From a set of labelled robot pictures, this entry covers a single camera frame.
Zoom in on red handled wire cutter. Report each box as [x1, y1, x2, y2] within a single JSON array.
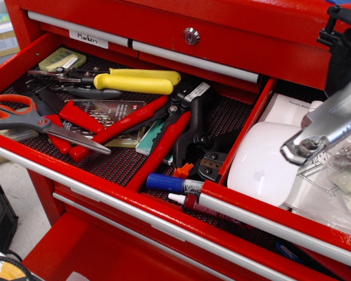
[[125, 111, 191, 192]]

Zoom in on yellow handled wire stripper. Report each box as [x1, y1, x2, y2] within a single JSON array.
[[27, 67, 181, 95]]

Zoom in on white computer mouse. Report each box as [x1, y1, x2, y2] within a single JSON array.
[[227, 122, 300, 207]]

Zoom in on white instruction paper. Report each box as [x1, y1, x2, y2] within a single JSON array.
[[259, 93, 336, 213]]

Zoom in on red handled pliers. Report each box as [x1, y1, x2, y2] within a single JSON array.
[[43, 95, 169, 163]]

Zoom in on white markers label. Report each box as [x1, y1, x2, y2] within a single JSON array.
[[68, 30, 109, 49]]

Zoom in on blue capped marker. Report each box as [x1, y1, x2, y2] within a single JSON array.
[[146, 173, 204, 195]]

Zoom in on right red drawer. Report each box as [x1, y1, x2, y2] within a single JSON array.
[[198, 77, 351, 272]]

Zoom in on plastic bag of hardware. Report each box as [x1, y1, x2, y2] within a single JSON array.
[[297, 140, 351, 235]]

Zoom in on silver box cutter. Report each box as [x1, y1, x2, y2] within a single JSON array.
[[280, 81, 351, 166]]

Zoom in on green plastic bit case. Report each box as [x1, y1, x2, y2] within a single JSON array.
[[39, 47, 87, 71]]

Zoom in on clear plastic bit box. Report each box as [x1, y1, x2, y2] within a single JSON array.
[[0, 128, 39, 142]]

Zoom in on teal sanding block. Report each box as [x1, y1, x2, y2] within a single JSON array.
[[135, 119, 165, 156]]

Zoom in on black saw blade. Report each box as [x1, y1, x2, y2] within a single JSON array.
[[13, 78, 65, 116]]

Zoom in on orange grey scissors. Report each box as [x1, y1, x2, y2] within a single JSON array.
[[0, 94, 111, 155]]

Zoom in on red drawer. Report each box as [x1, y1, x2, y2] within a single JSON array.
[[0, 32, 351, 281], [198, 77, 351, 272]]

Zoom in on left red drawer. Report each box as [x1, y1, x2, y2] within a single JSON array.
[[0, 32, 351, 281]]

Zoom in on orange plastic piece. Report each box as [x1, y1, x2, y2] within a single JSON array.
[[173, 163, 194, 179]]

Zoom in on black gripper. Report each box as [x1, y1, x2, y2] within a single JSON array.
[[317, 5, 351, 97]]

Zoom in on black crimping tool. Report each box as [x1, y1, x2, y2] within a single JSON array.
[[173, 79, 242, 182]]

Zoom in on red tool chest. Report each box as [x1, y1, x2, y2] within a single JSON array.
[[2, 0, 351, 281]]

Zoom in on drill bit package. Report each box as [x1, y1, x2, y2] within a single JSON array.
[[74, 99, 146, 148]]

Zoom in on red threadlocker bottle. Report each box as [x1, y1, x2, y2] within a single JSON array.
[[168, 193, 249, 229]]

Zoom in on silver chest lock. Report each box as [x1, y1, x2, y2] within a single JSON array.
[[183, 28, 200, 46]]

